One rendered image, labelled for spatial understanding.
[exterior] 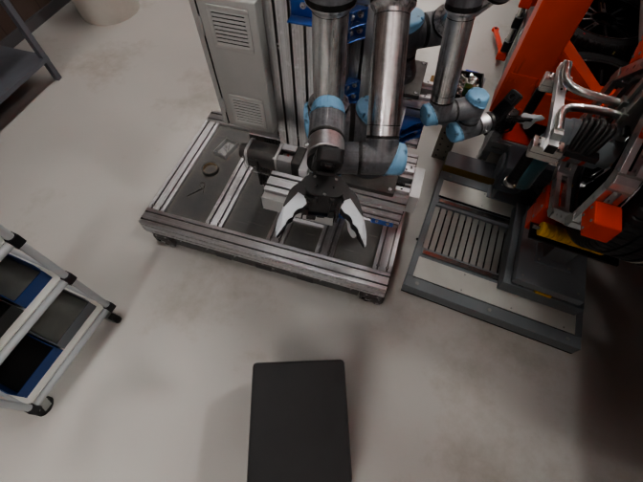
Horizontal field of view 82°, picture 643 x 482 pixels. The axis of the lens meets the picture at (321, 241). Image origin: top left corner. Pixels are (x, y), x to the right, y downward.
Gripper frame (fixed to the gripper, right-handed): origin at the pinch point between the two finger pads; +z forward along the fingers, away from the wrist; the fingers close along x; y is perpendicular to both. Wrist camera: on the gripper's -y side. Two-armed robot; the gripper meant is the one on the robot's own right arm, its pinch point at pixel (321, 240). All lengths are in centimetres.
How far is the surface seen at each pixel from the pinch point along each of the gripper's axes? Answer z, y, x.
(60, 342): -5, 118, 96
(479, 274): -52, 105, -93
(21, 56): -200, 136, 204
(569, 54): -117, 26, -101
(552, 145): -50, 17, -68
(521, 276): -44, 88, -103
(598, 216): -32, 24, -82
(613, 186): -38, 18, -83
